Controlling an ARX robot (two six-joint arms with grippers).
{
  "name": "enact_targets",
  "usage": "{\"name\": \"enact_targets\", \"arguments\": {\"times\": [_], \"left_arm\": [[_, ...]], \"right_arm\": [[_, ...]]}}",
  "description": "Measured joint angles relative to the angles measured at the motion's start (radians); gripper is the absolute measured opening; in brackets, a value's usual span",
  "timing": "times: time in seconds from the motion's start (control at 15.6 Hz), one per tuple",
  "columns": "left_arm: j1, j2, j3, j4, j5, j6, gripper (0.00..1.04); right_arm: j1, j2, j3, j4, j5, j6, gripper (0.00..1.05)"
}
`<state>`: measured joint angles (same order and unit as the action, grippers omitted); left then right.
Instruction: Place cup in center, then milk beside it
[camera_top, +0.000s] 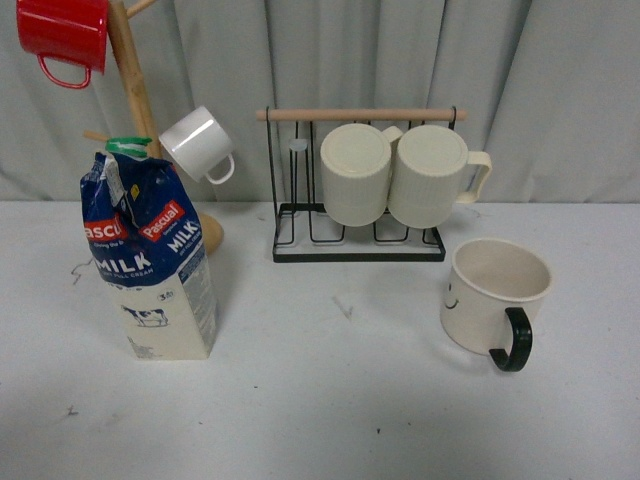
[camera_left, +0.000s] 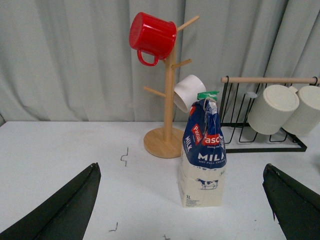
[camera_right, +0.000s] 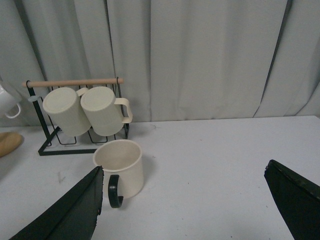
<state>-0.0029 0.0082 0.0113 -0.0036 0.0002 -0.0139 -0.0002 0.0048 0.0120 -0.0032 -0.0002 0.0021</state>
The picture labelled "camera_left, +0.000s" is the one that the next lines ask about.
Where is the red enamel mug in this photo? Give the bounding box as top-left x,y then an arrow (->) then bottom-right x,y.
129,12 -> 177,67

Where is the cream ribbed mug right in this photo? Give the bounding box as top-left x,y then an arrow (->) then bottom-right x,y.
282,85 -> 320,136

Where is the blue white milk carton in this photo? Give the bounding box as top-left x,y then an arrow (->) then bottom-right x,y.
178,91 -> 227,208

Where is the cream ribbed mug left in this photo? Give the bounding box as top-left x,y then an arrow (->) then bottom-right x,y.
247,84 -> 300,135

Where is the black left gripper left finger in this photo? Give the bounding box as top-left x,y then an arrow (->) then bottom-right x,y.
0,163 -> 101,240

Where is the cream ribbed mug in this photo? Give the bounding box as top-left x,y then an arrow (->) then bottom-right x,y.
247,84 -> 300,135
282,85 -> 320,136

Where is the wooden mug tree stand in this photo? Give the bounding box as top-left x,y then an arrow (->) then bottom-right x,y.
143,15 -> 200,160

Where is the black wire cup rack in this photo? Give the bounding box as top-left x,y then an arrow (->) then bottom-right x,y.
219,76 -> 319,153

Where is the small white mug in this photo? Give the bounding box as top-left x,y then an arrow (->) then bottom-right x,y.
173,74 -> 206,113

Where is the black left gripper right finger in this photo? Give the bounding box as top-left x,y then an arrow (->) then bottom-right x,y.
262,163 -> 320,240

